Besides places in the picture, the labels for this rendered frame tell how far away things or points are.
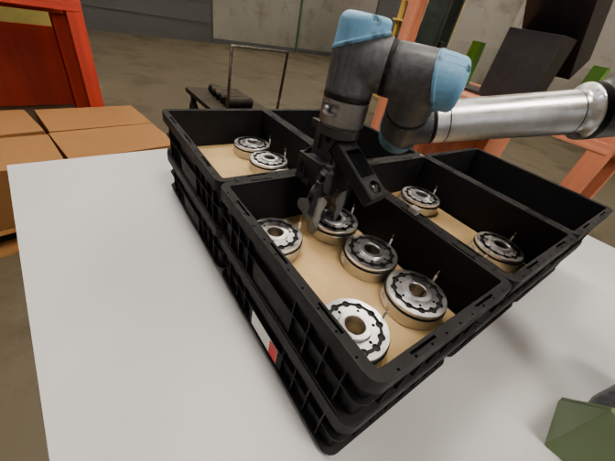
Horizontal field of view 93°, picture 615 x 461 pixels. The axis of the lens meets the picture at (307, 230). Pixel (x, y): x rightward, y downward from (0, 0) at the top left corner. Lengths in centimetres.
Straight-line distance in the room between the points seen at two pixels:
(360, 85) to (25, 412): 139
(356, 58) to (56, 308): 65
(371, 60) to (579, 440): 64
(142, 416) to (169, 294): 22
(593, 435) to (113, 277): 85
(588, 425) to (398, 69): 58
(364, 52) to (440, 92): 12
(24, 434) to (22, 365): 26
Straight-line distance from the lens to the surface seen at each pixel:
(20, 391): 150
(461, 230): 82
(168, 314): 62
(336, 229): 58
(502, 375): 74
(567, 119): 68
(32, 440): 140
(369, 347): 42
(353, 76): 47
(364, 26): 47
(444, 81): 47
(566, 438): 68
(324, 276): 52
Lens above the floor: 119
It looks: 36 degrees down
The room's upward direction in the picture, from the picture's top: 13 degrees clockwise
